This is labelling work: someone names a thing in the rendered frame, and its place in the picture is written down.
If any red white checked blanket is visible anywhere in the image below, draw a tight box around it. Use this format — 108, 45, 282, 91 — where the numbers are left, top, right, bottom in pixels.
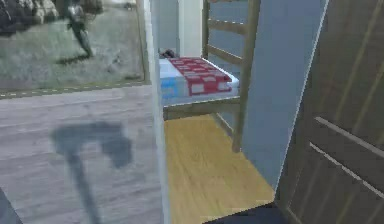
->
168, 56, 233, 97

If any wooden bunk bed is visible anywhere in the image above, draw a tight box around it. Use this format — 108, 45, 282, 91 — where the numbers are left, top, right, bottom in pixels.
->
159, 0, 262, 154

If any small black object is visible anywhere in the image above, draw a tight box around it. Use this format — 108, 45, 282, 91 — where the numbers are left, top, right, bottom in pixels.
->
160, 48, 177, 60

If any framed grey landscape picture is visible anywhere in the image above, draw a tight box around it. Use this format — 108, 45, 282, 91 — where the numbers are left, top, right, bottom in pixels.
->
0, 0, 152, 100

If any brown wooden room door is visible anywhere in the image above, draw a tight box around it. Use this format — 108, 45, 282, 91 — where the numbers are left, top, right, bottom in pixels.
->
275, 0, 384, 224

